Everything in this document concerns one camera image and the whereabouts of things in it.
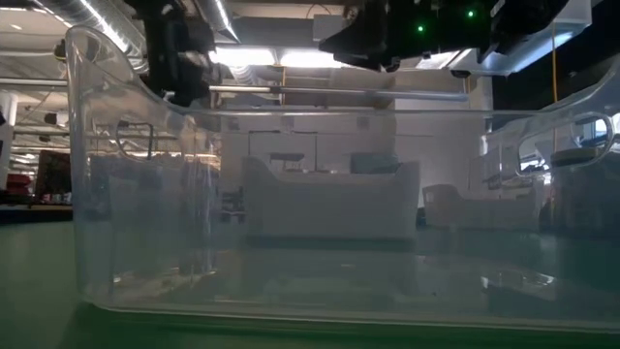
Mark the black aluminium table frame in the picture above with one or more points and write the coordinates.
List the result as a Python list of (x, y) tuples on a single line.
[(34, 215)]

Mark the dark small background table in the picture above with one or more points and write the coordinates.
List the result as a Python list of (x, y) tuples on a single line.
[(287, 156)]

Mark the fluorescent ceiling light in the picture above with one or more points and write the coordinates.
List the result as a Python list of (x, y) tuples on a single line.
[(271, 57)]

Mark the large rectangular air duct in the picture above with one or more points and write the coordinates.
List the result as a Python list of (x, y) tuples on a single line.
[(533, 58)]

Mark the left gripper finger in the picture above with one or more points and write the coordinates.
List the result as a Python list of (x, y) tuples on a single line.
[(180, 98)]

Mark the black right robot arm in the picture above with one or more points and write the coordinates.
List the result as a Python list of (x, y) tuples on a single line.
[(484, 29)]

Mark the silver round ventilation duct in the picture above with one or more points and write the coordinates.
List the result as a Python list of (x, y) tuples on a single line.
[(225, 19), (106, 29)]

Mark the white cutting board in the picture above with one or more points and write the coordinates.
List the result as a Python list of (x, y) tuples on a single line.
[(329, 208)]

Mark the red storage shelf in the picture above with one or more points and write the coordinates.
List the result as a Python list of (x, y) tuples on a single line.
[(53, 174)]

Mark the large clear plastic bin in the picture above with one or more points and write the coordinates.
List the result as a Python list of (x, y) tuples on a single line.
[(310, 291)]

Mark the horizontal metal ceiling pipe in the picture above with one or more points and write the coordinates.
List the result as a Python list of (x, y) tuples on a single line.
[(290, 90)]

